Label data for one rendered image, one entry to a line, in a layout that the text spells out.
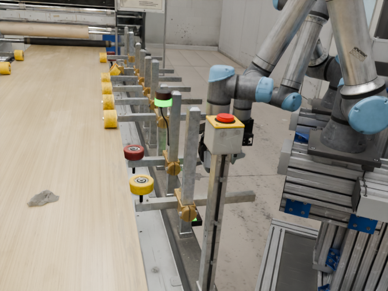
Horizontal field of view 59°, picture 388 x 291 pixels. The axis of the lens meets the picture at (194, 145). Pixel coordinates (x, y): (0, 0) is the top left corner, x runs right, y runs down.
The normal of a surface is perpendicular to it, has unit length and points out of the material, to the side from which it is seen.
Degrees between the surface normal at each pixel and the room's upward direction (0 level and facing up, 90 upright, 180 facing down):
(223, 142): 90
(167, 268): 0
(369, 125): 97
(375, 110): 97
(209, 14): 90
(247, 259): 0
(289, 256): 0
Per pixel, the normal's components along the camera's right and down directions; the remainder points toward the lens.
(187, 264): 0.07, -0.91
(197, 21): 0.18, 0.41
